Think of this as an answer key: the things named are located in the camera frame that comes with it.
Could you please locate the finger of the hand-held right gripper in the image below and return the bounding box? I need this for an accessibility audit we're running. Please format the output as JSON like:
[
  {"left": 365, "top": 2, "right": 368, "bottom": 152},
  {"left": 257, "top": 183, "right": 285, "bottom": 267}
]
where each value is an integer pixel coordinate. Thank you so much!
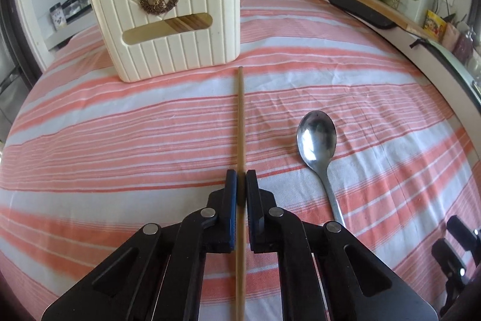
[
  {"left": 431, "top": 237, "right": 469, "bottom": 307},
  {"left": 447, "top": 215, "right": 481, "bottom": 255}
]

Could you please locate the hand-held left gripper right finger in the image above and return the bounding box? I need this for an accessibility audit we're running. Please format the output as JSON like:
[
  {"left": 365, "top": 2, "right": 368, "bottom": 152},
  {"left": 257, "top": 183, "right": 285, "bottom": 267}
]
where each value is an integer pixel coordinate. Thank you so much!
[{"left": 245, "top": 169, "right": 439, "bottom": 321}]

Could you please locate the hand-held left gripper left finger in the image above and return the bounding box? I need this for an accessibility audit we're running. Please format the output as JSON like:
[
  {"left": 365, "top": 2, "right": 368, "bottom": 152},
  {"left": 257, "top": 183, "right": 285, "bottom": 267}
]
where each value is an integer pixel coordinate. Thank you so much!
[{"left": 41, "top": 170, "right": 238, "bottom": 321}]

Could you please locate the wooden chopstick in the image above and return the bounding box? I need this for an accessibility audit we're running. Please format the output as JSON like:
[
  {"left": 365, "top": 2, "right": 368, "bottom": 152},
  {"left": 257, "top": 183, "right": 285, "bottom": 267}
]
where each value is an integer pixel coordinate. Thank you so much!
[{"left": 232, "top": 67, "right": 247, "bottom": 321}]

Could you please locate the cream ribbed utensil holder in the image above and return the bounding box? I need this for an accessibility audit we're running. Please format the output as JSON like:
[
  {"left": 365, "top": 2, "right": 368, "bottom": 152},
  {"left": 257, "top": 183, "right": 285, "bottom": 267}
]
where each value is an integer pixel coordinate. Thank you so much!
[{"left": 89, "top": 0, "right": 242, "bottom": 83}]

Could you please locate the large steel spoon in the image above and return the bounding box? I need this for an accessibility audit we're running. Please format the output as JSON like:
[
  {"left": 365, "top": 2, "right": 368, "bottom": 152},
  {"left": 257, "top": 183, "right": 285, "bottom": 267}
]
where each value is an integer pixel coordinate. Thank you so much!
[{"left": 296, "top": 110, "right": 347, "bottom": 228}]

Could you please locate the pink jar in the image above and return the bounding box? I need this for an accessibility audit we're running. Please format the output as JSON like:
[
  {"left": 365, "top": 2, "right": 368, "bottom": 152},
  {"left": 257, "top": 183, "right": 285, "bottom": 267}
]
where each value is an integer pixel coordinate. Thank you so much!
[{"left": 445, "top": 23, "right": 475, "bottom": 63}]

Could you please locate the yellow snack packet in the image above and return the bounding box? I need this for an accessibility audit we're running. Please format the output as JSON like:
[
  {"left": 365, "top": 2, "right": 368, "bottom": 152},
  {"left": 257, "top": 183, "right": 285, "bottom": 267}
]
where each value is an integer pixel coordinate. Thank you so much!
[{"left": 424, "top": 10, "right": 449, "bottom": 41}]

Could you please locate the wooden board with black edge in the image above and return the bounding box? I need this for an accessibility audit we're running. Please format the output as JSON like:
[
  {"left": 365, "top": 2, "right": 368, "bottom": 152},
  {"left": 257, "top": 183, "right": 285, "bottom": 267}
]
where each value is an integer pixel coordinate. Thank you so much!
[{"left": 326, "top": 0, "right": 430, "bottom": 38}]

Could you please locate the grey refrigerator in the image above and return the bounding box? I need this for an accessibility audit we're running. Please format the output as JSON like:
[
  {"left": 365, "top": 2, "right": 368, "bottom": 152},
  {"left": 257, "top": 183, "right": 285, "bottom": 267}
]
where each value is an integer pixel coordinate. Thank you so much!
[{"left": 0, "top": 39, "right": 35, "bottom": 135}]

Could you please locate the white lidded spice jar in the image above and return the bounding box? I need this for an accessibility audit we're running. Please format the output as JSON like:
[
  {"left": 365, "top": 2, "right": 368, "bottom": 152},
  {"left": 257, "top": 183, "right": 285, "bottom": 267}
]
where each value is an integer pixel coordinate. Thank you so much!
[{"left": 50, "top": 3, "right": 67, "bottom": 31}]

